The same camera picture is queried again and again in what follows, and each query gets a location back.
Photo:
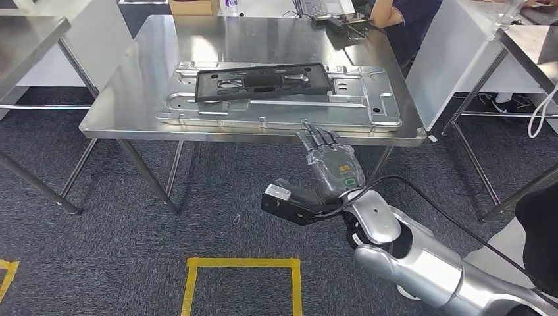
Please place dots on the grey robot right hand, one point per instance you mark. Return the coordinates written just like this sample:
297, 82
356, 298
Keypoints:
335, 170

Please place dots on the black plastic panel part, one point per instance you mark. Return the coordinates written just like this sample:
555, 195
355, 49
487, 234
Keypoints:
205, 87

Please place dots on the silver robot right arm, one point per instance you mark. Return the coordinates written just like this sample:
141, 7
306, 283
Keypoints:
414, 266

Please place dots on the stainless steel workbench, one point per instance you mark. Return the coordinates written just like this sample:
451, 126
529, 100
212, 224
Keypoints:
239, 39

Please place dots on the large stamped metal plate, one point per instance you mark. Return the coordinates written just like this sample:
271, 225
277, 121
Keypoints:
305, 113

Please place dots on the yellow floor tape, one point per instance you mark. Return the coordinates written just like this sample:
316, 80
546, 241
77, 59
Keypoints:
244, 262
9, 279

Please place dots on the black remote controller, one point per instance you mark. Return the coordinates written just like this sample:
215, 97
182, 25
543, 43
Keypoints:
348, 24

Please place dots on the small black labelled device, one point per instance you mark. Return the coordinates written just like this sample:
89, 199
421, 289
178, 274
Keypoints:
321, 17

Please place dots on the white table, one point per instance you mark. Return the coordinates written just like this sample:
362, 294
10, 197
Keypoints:
96, 35
444, 56

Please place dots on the seated person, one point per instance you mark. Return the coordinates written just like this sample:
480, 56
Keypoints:
410, 26

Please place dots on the grey laptop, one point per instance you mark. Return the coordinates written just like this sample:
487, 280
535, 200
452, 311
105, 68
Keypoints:
322, 6

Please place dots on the clear plastic water bottle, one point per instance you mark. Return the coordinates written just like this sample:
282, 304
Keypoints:
231, 6

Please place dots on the standing person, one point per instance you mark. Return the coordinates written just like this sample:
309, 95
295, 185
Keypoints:
540, 231

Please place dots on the brown cardboard box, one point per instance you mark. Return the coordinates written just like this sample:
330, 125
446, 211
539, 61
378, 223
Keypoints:
194, 6

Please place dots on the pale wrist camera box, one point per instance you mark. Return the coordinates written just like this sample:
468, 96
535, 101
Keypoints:
277, 192

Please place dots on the black camera bracket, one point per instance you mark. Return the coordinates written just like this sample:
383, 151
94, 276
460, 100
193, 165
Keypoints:
287, 211

